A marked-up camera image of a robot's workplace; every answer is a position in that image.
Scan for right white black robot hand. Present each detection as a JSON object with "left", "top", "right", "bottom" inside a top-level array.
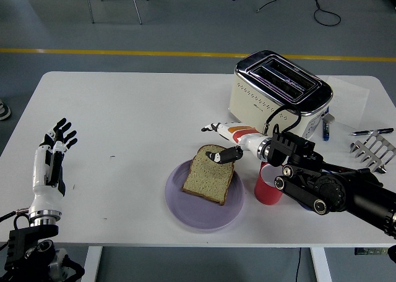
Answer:
[{"left": 200, "top": 121, "right": 267, "bottom": 165}]

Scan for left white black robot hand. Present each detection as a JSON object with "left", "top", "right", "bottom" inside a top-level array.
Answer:
[{"left": 29, "top": 117, "right": 78, "bottom": 216}]

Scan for brown bread slice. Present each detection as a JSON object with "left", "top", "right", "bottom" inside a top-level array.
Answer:
[{"left": 181, "top": 144, "right": 235, "bottom": 207}]

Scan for purple plastic plate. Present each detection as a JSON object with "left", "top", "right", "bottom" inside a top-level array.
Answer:
[{"left": 165, "top": 158, "right": 245, "bottom": 232}]

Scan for cream and chrome toaster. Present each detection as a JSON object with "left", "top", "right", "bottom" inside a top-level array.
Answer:
[{"left": 228, "top": 49, "right": 337, "bottom": 140}]

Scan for red enamel mug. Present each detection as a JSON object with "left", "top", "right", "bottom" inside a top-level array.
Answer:
[{"left": 254, "top": 161, "right": 284, "bottom": 206}]

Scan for blue marker pen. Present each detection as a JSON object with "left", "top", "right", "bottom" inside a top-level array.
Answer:
[{"left": 322, "top": 107, "right": 330, "bottom": 142}]

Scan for white table leg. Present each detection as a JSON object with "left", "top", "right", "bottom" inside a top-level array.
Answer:
[
  {"left": 80, "top": 246, "right": 103, "bottom": 282},
  {"left": 310, "top": 247, "right": 334, "bottom": 282}
]

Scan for white paper sheet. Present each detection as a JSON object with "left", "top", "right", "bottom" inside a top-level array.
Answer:
[{"left": 326, "top": 76, "right": 371, "bottom": 130}]

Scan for silver metal toast rack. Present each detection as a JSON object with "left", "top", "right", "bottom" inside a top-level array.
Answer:
[{"left": 349, "top": 130, "right": 394, "bottom": 174}]

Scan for black ballpoint pen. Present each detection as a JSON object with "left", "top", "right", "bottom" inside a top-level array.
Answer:
[{"left": 348, "top": 127, "right": 394, "bottom": 137}]

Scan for table height control panel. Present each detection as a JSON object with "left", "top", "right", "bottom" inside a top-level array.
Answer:
[{"left": 355, "top": 247, "right": 389, "bottom": 257}]

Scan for metal chair legs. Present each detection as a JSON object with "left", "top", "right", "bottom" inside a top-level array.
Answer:
[{"left": 84, "top": 0, "right": 150, "bottom": 25}]

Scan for thin black hanging cable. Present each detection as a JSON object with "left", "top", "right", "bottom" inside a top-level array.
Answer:
[{"left": 293, "top": 247, "right": 303, "bottom": 282}]

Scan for black looped floor cable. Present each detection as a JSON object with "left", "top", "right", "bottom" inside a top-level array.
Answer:
[{"left": 312, "top": 0, "right": 341, "bottom": 26}]

